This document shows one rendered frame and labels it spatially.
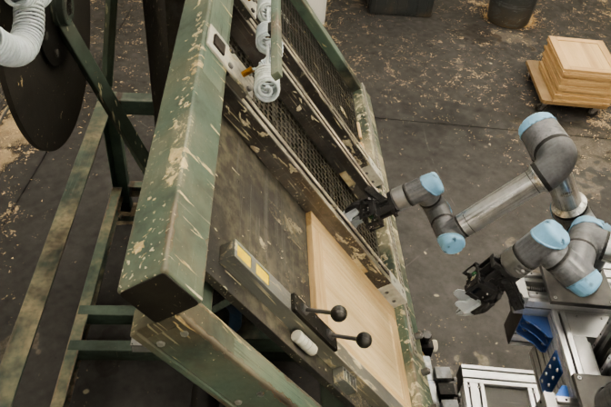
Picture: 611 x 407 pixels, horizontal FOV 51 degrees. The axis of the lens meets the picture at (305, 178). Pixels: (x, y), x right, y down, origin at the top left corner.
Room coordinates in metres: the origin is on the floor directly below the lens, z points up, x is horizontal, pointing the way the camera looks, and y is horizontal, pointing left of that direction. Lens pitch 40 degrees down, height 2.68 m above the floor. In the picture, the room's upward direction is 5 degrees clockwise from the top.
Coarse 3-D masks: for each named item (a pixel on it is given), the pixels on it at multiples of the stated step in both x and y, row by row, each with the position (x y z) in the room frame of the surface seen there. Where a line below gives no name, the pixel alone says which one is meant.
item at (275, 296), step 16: (224, 256) 0.92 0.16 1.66; (240, 272) 0.91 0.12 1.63; (256, 288) 0.92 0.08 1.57; (272, 288) 0.93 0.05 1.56; (272, 304) 0.92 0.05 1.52; (288, 304) 0.94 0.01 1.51; (288, 320) 0.93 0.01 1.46; (320, 352) 0.93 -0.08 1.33; (336, 352) 0.94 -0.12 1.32; (352, 368) 0.95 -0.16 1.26; (368, 384) 0.95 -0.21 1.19; (368, 400) 0.95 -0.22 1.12; (384, 400) 0.95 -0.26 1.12
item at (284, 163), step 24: (216, 48) 1.39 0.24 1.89; (240, 72) 1.42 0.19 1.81; (240, 96) 1.40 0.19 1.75; (240, 120) 1.40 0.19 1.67; (264, 120) 1.44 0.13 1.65; (264, 144) 1.40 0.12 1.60; (288, 168) 1.41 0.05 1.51; (288, 192) 1.41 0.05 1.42; (312, 192) 1.42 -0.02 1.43; (336, 216) 1.43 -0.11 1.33; (336, 240) 1.43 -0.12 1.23; (360, 240) 1.47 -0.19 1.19; (384, 264) 1.50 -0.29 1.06; (384, 288) 1.44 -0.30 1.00
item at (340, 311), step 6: (306, 306) 0.96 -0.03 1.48; (336, 306) 0.91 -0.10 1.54; (342, 306) 0.92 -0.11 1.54; (306, 312) 0.95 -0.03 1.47; (312, 312) 0.94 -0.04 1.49; (318, 312) 0.93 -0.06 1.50; (324, 312) 0.92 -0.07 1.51; (330, 312) 0.91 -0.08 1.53; (336, 312) 0.90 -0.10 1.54; (342, 312) 0.90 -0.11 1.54; (336, 318) 0.89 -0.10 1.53; (342, 318) 0.89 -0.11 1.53
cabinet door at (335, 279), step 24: (312, 216) 1.40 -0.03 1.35; (312, 240) 1.30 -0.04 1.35; (312, 264) 1.21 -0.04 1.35; (336, 264) 1.32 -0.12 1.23; (312, 288) 1.12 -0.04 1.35; (336, 288) 1.22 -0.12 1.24; (360, 288) 1.34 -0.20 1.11; (360, 312) 1.24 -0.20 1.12; (384, 312) 1.37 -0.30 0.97; (384, 336) 1.25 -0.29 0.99; (360, 360) 1.04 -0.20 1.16; (384, 360) 1.15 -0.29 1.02; (384, 384) 1.04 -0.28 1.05
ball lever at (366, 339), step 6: (330, 330) 0.96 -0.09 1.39; (330, 336) 0.95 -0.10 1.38; (336, 336) 0.95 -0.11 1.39; (342, 336) 0.94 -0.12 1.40; (348, 336) 0.93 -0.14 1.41; (354, 336) 0.93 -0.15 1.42; (360, 336) 0.91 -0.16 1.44; (366, 336) 0.91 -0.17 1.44; (360, 342) 0.90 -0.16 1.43; (366, 342) 0.90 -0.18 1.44
